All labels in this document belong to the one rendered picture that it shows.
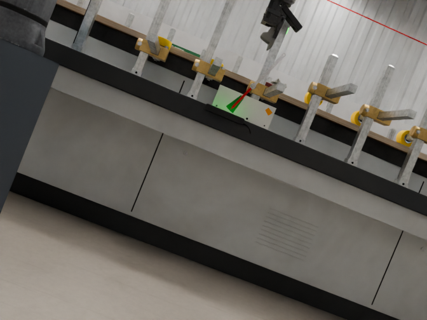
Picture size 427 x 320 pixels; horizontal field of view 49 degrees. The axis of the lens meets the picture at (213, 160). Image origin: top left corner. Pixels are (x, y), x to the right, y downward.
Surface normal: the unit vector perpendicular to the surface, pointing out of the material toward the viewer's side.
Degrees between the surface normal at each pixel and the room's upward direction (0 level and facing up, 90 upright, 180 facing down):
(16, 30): 70
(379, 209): 90
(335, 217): 90
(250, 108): 90
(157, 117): 90
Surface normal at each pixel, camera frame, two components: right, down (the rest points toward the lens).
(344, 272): 0.07, 0.06
